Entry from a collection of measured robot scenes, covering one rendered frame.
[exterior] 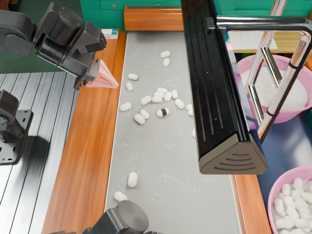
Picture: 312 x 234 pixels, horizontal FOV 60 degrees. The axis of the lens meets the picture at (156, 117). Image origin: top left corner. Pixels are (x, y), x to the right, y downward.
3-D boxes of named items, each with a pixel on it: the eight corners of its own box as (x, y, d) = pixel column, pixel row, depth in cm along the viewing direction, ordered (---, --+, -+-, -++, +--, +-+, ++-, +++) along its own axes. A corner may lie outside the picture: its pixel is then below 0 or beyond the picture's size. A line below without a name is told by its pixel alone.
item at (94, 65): (125, 73, 70) (94, 54, 66) (123, 92, 66) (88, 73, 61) (111, 87, 74) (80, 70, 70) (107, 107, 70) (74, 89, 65)
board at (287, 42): (216, 53, 95) (217, 50, 94) (211, 29, 104) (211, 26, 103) (310, 53, 94) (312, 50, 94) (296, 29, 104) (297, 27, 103)
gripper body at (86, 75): (99, 50, 68) (72, 33, 65) (93, 77, 62) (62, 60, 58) (87, 65, 72) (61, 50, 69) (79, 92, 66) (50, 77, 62)
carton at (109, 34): (101, 39, 100) (100, 34, 99) (102, 33, 102) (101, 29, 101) (117, 39, 100) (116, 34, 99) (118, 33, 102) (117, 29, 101)
